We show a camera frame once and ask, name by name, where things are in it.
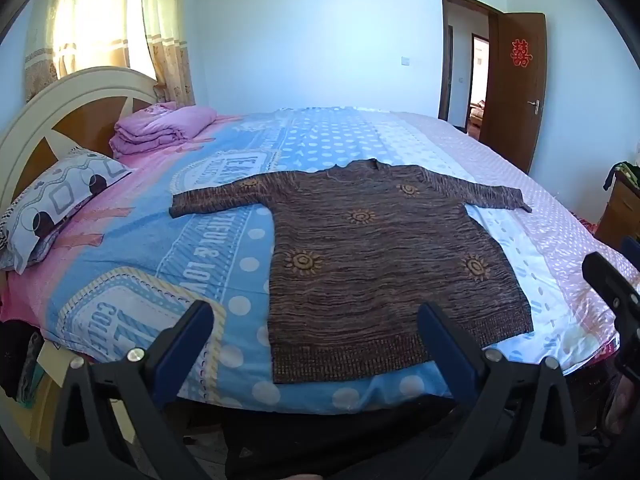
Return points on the folded pink quilt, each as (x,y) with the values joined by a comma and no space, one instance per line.
(160,127)

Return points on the blue and pink printed bedsheet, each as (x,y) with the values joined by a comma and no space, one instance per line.
(150,240)

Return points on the patterned pillow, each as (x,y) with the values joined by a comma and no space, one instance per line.
(55,200)

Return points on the dark clothes pile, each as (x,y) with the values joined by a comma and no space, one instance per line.
(17,360)

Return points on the wooden cabinet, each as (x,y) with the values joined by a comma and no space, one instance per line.
(620,215)

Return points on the person's right hand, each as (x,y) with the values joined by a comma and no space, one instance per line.
(619,405)

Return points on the brown sofa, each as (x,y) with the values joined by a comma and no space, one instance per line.
(477,117)

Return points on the red paper door decoration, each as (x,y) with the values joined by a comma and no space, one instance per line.
(520,52)

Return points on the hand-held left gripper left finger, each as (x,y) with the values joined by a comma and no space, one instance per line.
(185,350)

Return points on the cream and wood headboard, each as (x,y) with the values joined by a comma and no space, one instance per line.
(75,95)

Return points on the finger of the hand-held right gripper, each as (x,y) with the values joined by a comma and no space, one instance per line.
(607,280)

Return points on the window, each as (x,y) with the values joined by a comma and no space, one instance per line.
(140,20)

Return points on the dark green cloth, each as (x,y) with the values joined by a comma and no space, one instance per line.
(622,170)

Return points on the brown door frame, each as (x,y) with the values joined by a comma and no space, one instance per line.
(492,25)

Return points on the person's dark clothing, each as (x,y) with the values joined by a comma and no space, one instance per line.
(325,440)

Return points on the cream printed box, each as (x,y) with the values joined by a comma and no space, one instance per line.
(52,360)

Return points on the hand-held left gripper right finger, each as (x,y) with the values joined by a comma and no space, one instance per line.
(445,355)

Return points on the brown wooden door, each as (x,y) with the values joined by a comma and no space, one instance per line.
(510,105)

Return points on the brown knitted sweater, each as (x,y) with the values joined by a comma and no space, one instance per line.
(380,270)

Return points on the wide yellow patterned curtain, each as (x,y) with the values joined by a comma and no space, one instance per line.
(75,20)

